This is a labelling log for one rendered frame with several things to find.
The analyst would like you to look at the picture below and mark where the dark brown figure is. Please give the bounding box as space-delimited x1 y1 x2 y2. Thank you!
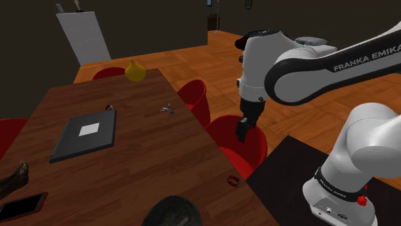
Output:
0 160 30 201

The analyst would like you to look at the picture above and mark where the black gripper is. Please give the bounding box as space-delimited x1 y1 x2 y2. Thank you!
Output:
235 98 267 144

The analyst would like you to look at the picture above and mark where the yellow gourd vase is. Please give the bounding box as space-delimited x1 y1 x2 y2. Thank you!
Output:
124 58 147 82

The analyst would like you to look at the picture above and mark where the brown wooden table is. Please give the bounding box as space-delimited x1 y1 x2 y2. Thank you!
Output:
0 68 280 226

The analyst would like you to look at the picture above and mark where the red chair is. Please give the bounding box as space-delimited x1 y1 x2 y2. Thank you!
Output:
92 67 127 81
0 117 30 161
177 79 211 128
204 114 269 181

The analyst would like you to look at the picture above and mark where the pale grey sofa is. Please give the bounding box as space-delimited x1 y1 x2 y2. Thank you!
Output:
294 36 338 55

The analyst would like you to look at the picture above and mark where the dark robot stand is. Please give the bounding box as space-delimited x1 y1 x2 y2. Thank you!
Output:
245 134 401 226

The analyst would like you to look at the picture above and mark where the red wristband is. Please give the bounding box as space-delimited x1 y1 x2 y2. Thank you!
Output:
226 175 242 189

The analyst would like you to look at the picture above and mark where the dark grey book white label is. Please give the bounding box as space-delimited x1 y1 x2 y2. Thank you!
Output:
49 109 118 164

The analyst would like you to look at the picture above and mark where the dark grey domed object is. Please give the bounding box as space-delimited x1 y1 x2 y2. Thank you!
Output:
141 195 204 226

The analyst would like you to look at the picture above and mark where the red phone black screen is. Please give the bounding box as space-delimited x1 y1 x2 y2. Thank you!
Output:
0 191 49 223

